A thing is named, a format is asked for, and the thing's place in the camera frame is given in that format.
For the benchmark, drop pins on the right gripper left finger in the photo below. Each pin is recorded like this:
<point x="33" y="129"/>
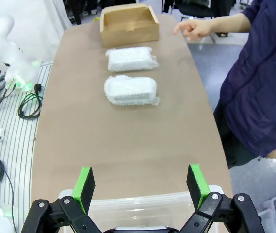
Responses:
<point x="84" y="184"/>

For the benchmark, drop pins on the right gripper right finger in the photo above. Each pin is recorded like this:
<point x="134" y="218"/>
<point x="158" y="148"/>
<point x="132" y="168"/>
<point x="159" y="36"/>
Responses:
<point x="196" y="184"/>

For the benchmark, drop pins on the clear plastic container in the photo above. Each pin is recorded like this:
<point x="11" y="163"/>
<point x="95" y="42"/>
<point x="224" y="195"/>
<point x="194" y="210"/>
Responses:
<point x="140" y="206"/>

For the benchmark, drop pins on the bubble clock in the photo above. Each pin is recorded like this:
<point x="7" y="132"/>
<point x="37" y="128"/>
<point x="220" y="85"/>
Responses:
<point x="130" y="59"/>
<point x="130" y="89"/>

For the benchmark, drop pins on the person right forearm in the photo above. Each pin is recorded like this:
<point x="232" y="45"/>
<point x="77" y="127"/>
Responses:
<point x="232" y="23"/>

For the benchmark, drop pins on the person right hand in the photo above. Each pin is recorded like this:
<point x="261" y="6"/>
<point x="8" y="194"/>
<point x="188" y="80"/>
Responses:
<point x="196" y="30"/>

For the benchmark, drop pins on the person black trousers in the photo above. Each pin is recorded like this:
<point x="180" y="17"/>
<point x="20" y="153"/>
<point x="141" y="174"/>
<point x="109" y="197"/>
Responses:
<point x="237" y="150"/>

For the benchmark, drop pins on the person in navy jacket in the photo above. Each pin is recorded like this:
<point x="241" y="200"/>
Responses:
<point x="261" y="85"/>

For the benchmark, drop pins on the open brown cardboard box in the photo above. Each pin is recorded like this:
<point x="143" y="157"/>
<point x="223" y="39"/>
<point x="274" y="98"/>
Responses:
<point x="130" y="36"/>

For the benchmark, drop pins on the white fabric curtain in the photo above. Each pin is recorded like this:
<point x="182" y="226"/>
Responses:
<point x="43" y="24"/>

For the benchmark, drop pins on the black office chair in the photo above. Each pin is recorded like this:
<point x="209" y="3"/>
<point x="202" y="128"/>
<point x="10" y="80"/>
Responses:
<point x="193" y="7"/>

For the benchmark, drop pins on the slotted aluminium base plate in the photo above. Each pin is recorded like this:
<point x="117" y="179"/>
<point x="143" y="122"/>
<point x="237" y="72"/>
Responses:
<point x="14" y="136"/>

